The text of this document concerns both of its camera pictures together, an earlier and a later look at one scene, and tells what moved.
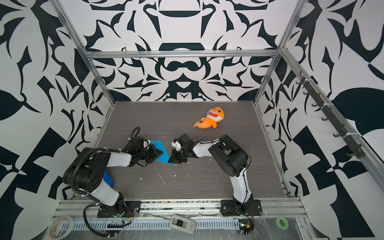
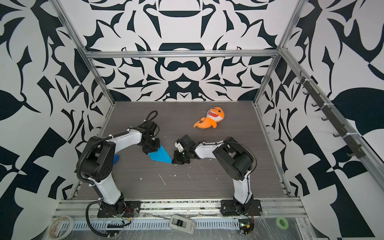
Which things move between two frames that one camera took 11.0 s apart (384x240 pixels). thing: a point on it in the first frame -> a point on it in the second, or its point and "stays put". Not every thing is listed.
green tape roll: [278, 221] stays put
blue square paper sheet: [165, 157] stays put
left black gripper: [155, 153] -> [146, 150]
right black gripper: [175, 158] stays put
